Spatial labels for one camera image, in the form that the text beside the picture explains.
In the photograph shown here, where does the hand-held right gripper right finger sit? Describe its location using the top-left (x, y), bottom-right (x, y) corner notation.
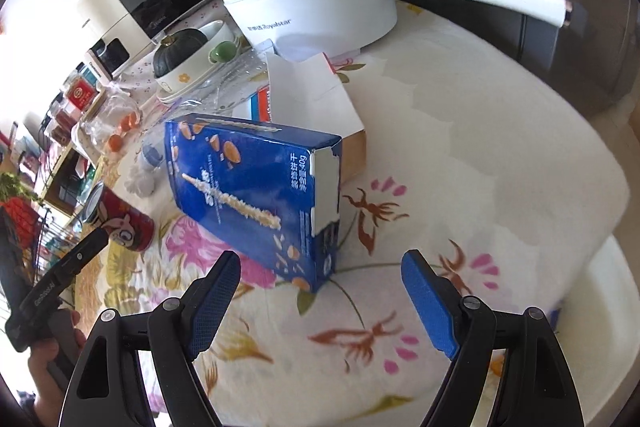
top-left (401, 249), bottom-right (587, 427)

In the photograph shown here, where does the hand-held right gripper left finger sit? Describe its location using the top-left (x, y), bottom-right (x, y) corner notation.
top-left (60, 250), bottom-right (242, 427)

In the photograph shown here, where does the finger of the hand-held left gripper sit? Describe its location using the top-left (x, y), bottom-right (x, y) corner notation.
top-left (54, 228), bottom-right (110, 281)

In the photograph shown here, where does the red drink can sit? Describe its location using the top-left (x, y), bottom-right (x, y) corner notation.
top-left (82, 181), bottom-right (155, 253)

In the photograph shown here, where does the blue biscuit box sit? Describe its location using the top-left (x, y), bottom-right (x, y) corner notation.
top-left (163, 112), bottom-right (344, 293)

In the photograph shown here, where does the white plastic bin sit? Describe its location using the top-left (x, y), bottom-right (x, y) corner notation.
top-left (552, 234), bottom-right (639, 388)

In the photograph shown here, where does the person's left hand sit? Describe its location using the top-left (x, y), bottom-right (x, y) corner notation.
top-left (27, 339), bottom-right (69, 415)

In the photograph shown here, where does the cluttered storage shelf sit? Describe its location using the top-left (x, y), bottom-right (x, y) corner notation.
top-left (0, 116), bottom-right (101, 290)

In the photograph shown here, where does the plastic bag of oranges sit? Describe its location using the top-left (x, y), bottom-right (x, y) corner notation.
top-left (74, 86), bottom-right (144, 158)

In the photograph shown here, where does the red tin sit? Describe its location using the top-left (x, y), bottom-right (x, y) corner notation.
top-left (64, 76), bottom-right (102, 114)

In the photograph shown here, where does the white floral bowl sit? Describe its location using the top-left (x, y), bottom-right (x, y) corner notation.
top-left (154, 20), bottom-right (242, 96)

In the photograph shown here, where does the white paper box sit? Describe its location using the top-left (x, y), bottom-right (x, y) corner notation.
top-left (232, 51), bottom-right (367, 186)

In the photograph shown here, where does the clear plastic wrapper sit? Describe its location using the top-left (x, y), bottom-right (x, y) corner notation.
top-left (164, 51), bottom-right (272, 118)

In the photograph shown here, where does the dark green pumpkin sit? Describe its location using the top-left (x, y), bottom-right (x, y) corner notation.
top-left (152, 28), bottom-right (209, 78)

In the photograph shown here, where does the white air fryer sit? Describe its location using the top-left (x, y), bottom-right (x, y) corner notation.
top-left (76, 0), bottom-right (152, 76)

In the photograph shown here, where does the green lime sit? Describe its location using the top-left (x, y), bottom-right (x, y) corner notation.
top-left (207, 42), bottom-right (236, 63)

